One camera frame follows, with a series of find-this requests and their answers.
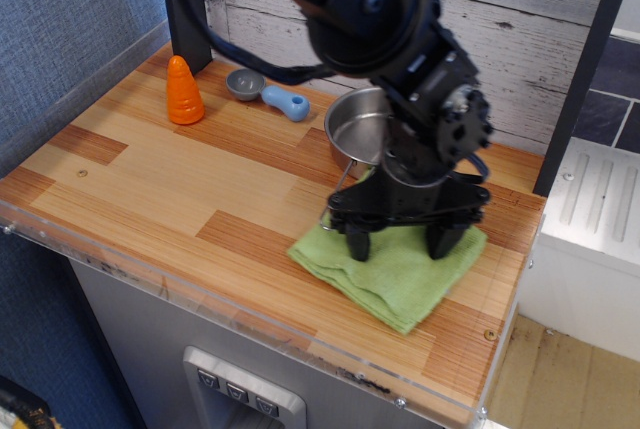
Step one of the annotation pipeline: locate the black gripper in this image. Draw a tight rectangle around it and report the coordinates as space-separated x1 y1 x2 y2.
327 169 490 262

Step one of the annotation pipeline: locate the green cloth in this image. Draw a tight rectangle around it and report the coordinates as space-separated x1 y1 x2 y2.
287 225 487 335

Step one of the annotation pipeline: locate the steel pan with wire handle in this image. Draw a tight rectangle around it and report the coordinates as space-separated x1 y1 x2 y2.
320 87 393 236

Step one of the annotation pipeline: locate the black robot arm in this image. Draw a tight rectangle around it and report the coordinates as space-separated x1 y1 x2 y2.
293 0 493 261

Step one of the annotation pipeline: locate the white ribbed appliance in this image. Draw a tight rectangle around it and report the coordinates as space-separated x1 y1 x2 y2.
518 138 639 360

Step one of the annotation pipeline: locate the blue grey measuring scoop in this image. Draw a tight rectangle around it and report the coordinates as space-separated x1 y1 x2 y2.
225 68 310 122

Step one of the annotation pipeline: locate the grey cabinet with dispenser panel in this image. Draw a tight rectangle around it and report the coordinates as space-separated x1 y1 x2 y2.
72 261 480 428

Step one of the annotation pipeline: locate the orange toy carrot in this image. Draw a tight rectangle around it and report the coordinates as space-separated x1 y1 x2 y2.
166 55 205 125

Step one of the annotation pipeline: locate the yellow object bottom left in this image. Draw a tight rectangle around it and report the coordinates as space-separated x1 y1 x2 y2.
1 390 59 429

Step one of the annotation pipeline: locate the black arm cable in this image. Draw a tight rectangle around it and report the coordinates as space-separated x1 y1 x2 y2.
169 0 336 88

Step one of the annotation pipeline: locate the dark right shelf post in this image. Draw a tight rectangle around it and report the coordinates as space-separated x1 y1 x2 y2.
533 0 633 197

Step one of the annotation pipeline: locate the dark shelf post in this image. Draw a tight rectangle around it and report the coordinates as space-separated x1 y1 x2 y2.
533 0 633 197
165 0 212 74

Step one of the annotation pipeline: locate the dark left shelf post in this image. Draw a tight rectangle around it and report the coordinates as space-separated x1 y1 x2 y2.
165 0 212 74

